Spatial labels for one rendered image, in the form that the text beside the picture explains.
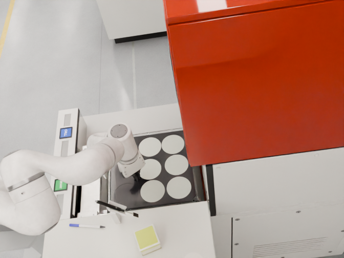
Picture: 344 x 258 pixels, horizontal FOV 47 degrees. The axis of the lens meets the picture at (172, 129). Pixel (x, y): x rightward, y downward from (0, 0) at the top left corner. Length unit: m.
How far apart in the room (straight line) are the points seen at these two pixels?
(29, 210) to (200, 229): 0.64
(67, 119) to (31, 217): 0.86
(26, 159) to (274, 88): 0.65
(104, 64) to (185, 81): 2.54
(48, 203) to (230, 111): 0.53
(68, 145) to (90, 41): 2.07
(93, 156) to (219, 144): 0.37
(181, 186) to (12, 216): 0.72
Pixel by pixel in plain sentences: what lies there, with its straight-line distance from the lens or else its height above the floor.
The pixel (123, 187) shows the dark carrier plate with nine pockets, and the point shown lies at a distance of 1.65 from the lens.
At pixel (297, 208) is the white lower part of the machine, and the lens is 1.70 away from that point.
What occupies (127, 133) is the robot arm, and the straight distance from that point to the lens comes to 1.37.
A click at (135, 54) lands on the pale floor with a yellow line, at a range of 3.47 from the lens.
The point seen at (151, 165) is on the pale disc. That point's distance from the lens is 1.67.
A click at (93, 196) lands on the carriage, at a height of 0.88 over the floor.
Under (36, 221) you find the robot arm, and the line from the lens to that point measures 1.07.
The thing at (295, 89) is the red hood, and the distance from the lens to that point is 1.05.
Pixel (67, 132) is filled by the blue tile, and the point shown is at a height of 0.96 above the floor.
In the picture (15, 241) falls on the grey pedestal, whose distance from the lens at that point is 1.81.
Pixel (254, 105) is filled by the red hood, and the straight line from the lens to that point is 1.06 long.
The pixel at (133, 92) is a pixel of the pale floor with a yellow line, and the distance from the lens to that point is 3.16.
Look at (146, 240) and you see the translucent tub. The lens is 1.39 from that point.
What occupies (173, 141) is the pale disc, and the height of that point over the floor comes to 0.90.
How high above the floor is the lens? 2.32
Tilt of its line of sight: 54 degrees down
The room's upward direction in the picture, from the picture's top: 12 degrees counter-clockwise
